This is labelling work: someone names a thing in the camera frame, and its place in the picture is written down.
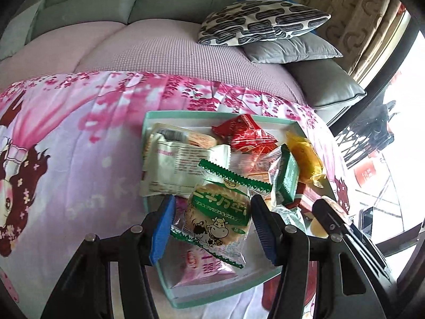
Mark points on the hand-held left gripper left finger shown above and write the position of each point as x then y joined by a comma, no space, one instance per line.
162,229

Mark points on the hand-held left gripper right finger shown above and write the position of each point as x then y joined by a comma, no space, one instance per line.
264,229

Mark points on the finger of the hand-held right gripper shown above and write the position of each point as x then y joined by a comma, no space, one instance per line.
332,217

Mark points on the yellow pudding cup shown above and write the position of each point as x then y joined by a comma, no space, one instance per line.
318,230

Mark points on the silver green snack packet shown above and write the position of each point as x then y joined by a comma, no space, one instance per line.
294,221

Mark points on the dark red snack box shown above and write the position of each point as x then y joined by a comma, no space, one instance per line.
305,196

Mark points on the teal cardboard tray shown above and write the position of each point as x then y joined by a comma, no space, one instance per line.
252,269

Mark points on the green rice cracker packet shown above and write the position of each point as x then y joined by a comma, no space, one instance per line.
215,219

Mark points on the pink snack packet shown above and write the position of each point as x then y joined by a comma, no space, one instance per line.
202,265

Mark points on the dark green snack packet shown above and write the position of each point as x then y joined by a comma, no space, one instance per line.
287,176

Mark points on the clear cake packet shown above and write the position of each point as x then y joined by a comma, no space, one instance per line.
255,166

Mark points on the white snack packet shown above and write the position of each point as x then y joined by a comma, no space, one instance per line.
179,166

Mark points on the large yellow snack packet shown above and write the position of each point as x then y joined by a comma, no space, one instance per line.
303,158

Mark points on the cream orange snack packet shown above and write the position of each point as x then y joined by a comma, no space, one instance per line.
196,138

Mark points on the puffy red snack packet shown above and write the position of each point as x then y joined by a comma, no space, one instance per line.
245,133

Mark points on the white smartphone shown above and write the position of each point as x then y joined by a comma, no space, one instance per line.
365,217

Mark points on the orange red box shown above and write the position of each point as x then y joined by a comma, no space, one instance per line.
365,172

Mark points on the black metal railing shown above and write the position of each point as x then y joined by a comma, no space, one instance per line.
365,129

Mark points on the pink printed blanket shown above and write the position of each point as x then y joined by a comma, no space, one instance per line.
83,172

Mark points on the grey pillow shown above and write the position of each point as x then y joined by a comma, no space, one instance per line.
289,48

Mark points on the pink waffle sofa cover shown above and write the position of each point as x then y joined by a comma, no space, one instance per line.
159,50

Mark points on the beige patterned curtain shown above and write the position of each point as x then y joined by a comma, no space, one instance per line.
358,16

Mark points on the black white patterned pillow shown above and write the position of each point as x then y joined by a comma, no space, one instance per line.
262,20

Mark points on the grey green sofa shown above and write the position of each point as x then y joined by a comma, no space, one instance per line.
99,3

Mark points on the dark window frame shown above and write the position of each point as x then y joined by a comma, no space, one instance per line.
381,83

